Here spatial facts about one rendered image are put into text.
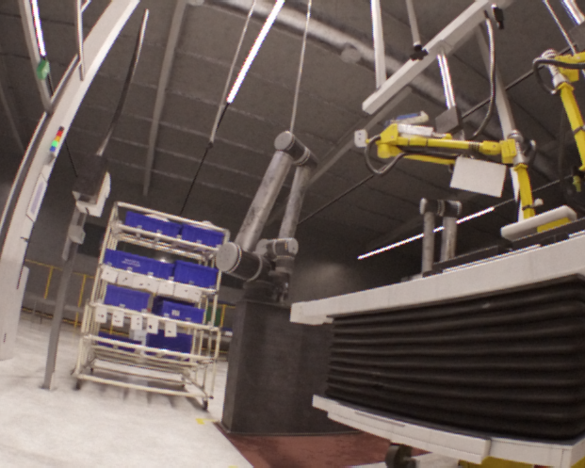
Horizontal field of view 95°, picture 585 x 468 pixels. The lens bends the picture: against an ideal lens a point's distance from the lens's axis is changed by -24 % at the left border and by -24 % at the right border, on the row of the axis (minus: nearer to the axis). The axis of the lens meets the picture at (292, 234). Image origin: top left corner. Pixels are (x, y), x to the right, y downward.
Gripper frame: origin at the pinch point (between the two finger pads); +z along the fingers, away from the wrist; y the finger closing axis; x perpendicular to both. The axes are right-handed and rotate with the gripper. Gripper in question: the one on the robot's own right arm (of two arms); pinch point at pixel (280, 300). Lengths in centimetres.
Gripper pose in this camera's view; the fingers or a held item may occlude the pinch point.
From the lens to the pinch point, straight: 210.2
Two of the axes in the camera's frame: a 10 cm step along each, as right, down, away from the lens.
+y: -4.3, 2.5, 8.7
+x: -9.0, -2.3, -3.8
